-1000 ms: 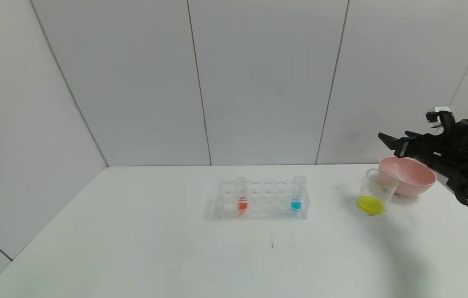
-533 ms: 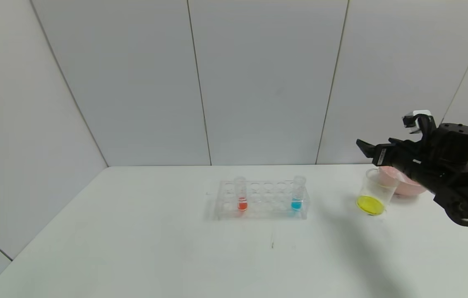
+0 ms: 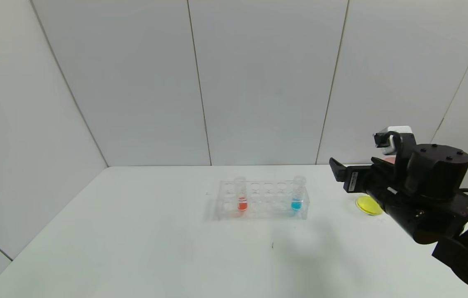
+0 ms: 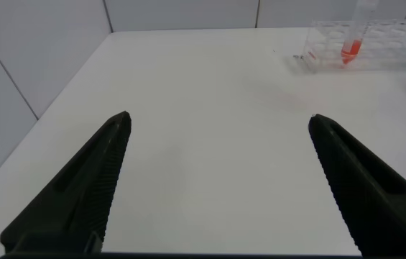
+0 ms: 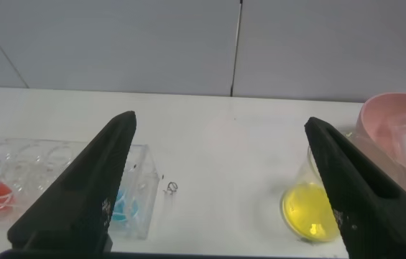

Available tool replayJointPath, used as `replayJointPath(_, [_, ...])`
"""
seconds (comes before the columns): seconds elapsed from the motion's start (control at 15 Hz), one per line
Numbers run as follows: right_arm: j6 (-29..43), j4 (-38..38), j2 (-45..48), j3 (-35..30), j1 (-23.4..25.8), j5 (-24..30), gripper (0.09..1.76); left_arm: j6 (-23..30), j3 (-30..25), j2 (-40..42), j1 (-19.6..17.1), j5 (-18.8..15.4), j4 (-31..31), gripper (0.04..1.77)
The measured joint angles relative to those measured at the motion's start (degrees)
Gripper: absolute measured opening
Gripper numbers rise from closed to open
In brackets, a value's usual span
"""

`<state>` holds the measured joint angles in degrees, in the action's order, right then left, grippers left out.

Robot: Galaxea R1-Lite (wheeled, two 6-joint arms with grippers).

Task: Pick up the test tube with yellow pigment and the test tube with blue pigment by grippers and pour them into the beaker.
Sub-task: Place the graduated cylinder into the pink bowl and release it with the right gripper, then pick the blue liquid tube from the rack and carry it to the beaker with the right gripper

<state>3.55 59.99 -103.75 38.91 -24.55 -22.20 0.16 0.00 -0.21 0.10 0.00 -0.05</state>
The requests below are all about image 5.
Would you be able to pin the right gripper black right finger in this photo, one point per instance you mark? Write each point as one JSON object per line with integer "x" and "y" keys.
{"x": 375, "y": 208}

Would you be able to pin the blue pigment test tube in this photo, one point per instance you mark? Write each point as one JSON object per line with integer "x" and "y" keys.
{"x": 127, "y": 210}

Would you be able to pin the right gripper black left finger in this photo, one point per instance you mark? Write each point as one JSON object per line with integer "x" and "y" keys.
{"x": 80, "y": 201}

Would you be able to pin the clear plastic test tube rack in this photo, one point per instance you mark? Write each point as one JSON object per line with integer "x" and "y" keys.
{"x": 44, "y": 158}

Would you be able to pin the clear plastic beaker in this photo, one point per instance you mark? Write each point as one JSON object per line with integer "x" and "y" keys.
{"x": 307, "y": 212}

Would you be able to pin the pink plastic bowl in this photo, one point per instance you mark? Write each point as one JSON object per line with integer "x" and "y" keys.
{"x": 378, "y": 118}

